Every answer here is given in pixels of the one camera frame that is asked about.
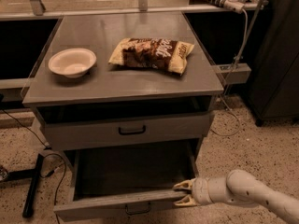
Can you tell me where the white cable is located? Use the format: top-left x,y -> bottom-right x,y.
211,8 -> 249,137

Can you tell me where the black metal floor stand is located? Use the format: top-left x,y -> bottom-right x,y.
0,154 -> 44,218

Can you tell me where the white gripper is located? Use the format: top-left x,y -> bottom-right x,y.
173,178 -> 212,207

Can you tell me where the dark cabinet at right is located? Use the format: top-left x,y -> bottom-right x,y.
245,0 -> 299,126

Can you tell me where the brown yellow chip bag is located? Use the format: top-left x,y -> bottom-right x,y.
108,38 -> 194,75

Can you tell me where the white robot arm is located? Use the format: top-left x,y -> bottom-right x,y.
173,170 -> 299,224

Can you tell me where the white bowl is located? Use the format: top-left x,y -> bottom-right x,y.
48,49 -> 96,78

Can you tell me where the metal rail frame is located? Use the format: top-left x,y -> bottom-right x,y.
0,0 -> 270,21

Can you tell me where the grey drawer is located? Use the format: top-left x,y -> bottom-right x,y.
54,140 -> 198,222
42,112 -> 214,150

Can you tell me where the black floor cable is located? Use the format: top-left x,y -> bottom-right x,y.
0,109 -> 67,224

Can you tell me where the grey top drawer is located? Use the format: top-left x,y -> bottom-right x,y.
42,112 -> 214,150

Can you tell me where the grey drawer cabinet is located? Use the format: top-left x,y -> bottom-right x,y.
21,12 -> 225,161

